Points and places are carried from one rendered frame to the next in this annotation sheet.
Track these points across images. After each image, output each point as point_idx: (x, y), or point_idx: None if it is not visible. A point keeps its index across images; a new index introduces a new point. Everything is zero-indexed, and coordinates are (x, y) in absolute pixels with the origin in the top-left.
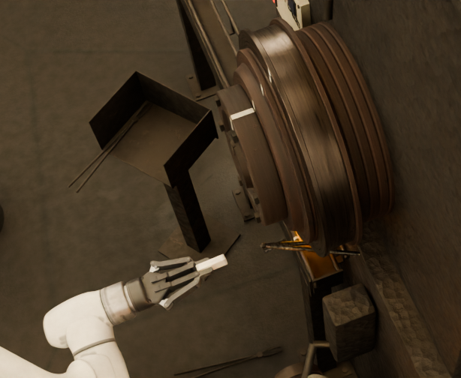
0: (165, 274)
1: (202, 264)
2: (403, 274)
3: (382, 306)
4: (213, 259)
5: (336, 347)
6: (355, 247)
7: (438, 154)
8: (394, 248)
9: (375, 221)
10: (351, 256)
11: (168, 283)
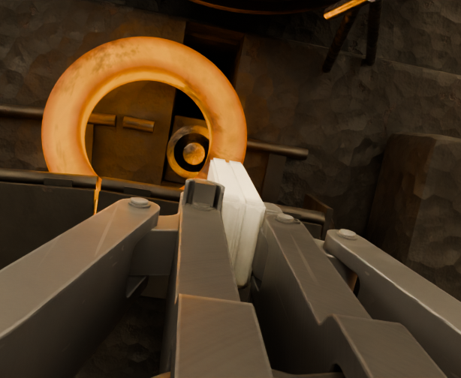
0: (218, 304)
1: (231, 187)
2: (434, 48)
3: None
4: (226, 170)
5: None
6: (348, 65)
7: None
8: (405, 10)
9: (322, 31)
10: (311, 142)
11: (355, 320)
